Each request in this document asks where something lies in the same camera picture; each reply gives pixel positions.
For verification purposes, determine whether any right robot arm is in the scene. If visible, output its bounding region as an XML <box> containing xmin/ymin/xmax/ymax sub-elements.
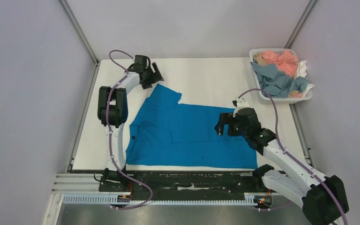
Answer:
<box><xmin>215</xmin><ymin>107</ymin><xmax>349</xmax><ymax>225</ymax></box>

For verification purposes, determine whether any beige t shirt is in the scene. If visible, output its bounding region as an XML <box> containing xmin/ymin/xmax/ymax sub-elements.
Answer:
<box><xmin>253</xmin><ymin>52</ymin><xmax>268</xmax><ymax>67</ymax></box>

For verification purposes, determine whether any white t shirt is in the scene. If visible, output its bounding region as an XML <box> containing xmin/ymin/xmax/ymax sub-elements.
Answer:
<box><xmin>296</xmin><ymin>60</ymin><xmax>314</xmax><ymax>98</ymax></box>

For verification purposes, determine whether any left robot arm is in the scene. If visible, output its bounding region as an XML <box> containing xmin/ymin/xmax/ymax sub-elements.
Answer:
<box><xmin>97</xmin><ymin>55</ymin><xmax>164</xmax><ymax>192</ymax></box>

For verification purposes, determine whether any white laundry basket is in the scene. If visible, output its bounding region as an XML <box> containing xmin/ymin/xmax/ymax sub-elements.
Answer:
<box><xmin>249</xmin><ymin>48</ymin><xmax>314</xmax><ymax>104</ymax></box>

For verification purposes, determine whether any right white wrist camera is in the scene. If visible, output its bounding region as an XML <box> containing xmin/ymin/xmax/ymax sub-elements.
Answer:
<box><xmin>232</xmin><ymin>97</ymin><xmax>250</xmax><ymax>118</ymax></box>

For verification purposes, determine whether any white cable duct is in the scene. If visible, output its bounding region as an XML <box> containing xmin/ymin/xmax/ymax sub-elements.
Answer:
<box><xmin>62</xmin><ymin>194</ymin><xmax>259</xmax><ymax>206</ymax></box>

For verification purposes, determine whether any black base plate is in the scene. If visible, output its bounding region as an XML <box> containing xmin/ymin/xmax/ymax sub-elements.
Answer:
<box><xmin>94</xmin><ymin>169</ymin><xmax>268</xmax><ymax>201</ymax></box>

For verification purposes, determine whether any pink t shirt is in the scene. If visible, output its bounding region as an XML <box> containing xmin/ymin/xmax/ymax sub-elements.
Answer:
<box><xmin>262</xmin><ymin>50</ymin><xmax>299</xmax><ymax>78</ymax></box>

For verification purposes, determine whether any grey blue t shirt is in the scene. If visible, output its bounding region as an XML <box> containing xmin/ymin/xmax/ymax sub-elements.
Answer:
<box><xmin>250</xmin><ymin>62</ymin><xmax>308</xmax><ymax>98</ymax></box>

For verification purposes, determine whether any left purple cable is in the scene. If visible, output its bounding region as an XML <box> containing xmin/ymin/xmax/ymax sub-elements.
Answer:
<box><xmin>105</xmin><ymin>49</ymin><xmax>153</xmax><ymax>211</ymax></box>

